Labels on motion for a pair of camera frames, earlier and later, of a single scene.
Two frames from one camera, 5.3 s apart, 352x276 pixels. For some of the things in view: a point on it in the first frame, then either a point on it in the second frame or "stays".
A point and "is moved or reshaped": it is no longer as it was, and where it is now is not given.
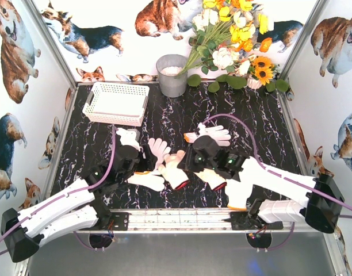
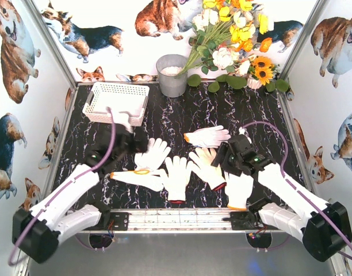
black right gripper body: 189,160 to 224,155
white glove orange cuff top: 221,135 stays
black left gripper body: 149,160 to 134,141
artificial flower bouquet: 226,34 stays
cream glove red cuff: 173,173 is moved or reshaped
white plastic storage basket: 117,104 stays
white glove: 160,149 stays
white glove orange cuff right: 237,193 stays
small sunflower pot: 263,71 stays
